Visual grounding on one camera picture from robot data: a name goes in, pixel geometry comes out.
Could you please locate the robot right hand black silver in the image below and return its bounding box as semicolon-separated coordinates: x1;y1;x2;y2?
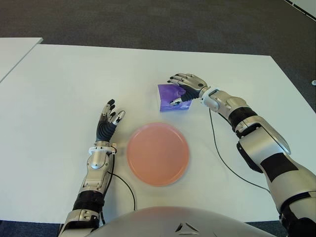
166;73;211;107

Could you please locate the robot left hand black silver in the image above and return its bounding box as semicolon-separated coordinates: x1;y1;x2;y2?
95;99;126;143

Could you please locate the purple tissue paper pack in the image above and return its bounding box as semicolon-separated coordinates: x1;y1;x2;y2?
157;83;194;114

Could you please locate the pink round plate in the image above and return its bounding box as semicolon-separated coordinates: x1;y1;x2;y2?
126;122;191;186

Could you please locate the silver robot torso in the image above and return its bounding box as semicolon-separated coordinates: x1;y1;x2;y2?
86;206;292;237

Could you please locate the white side table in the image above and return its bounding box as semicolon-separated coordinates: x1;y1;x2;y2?
0;37;44;83

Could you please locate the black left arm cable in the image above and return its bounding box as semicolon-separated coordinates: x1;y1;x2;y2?
100;153;136;225

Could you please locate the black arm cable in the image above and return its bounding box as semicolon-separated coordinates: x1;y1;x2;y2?
100;153;136;225
209;108;271;193

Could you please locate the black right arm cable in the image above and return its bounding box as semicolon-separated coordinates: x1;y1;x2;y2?
209;108;271;193

